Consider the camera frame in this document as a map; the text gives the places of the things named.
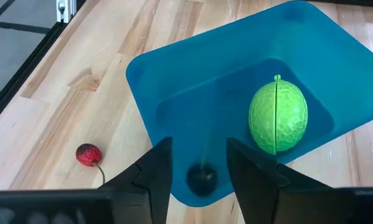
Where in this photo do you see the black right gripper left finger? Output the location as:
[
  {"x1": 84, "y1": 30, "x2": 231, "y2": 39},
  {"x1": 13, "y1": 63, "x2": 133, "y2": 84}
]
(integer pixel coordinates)
[{"x1": 98, "y1": 136, "x2": 174, "y2": 224}]

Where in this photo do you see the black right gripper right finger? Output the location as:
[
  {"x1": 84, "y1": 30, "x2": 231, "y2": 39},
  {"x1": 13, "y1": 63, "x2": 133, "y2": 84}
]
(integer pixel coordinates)
[{"x1": 225, "y1": 138, "x2": 332, "y2": 224}]

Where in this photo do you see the dark purple toy cherry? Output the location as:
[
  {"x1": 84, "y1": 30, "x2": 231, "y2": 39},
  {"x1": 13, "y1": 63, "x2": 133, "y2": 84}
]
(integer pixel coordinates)
[{"x1": 186, "y1": 124, "x2": 219, "y2": 197}]

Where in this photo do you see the lime green toy melon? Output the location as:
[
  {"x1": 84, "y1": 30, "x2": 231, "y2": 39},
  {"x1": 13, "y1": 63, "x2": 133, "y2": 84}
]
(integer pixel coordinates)
[{"x1": 248, "y1": 74, "x2": 309, "y2": 156}]

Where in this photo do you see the red toy cherry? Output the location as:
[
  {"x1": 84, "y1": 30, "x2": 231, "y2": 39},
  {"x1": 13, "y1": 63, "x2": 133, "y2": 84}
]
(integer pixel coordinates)
[{"x1": 75, "y1": 142, "x2": 106, "y2": 185}]

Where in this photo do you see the teal plastic container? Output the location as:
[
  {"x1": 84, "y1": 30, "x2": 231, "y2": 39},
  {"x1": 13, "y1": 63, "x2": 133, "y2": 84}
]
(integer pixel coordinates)
[{"x1": 125, "y1": 0, "x2": 373, "y2": 208}]

